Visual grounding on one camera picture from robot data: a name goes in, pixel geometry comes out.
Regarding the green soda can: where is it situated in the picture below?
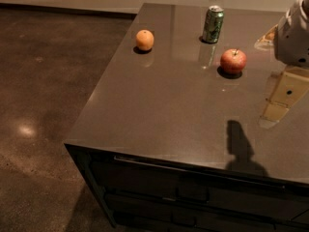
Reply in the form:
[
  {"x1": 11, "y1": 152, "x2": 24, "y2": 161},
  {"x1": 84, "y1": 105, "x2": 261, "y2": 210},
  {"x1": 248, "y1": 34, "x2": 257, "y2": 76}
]
[{"x1": 202, "y1": 5, "x2": 224, "y2": 44}]

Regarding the red apple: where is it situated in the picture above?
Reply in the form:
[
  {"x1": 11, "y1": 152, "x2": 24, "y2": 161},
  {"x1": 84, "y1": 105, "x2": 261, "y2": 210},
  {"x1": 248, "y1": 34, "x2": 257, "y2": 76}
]
[{"x1": 220, "y1": 48, "x2": 247, "y2": 74}]

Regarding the orange fruit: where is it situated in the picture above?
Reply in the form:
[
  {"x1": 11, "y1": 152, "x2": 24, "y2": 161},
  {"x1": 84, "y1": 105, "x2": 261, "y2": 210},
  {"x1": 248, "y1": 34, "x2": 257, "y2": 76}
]
[{"x1": 135, "y1": 30, "x2": 155, "y2": 51}]

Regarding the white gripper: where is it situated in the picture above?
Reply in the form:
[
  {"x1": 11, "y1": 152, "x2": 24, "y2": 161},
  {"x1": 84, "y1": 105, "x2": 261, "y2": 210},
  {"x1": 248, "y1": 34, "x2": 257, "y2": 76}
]
[{"x1": 254, "y1": 0, "x2": 309, "y2": 129}]

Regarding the dark cabinet with drawers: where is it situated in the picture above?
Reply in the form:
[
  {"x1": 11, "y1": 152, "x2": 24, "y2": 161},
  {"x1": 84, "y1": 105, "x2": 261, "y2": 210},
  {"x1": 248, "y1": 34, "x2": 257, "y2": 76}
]
[{"x1": 66, "y1": 143, "x2": 309, "y2": 232}]

